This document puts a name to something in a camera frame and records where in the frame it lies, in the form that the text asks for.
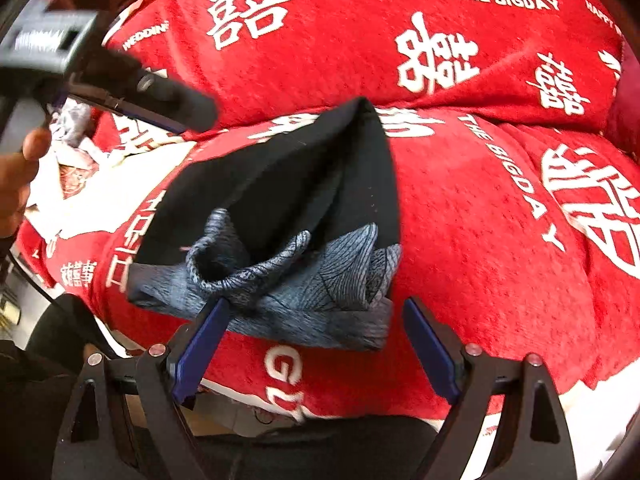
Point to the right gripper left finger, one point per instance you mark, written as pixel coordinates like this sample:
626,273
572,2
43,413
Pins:
96,438

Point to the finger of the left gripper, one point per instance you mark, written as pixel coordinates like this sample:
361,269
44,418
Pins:
120,107
124,77

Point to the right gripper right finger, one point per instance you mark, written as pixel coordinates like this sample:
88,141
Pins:
532,440

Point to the black pants with patterned waistband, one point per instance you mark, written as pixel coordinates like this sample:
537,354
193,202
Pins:
300,235

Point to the left hand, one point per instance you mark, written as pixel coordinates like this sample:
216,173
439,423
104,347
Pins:
17,172

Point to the crumpled grey white clothes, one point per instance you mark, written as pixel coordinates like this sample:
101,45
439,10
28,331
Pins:
73,156

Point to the red folded wedding quilt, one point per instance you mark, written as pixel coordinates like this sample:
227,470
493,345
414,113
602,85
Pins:
541,62

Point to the red white wedding blanket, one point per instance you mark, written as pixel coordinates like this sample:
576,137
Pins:
521,239

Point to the dark red embroidered pillow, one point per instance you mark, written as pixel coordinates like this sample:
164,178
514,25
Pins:
623,125

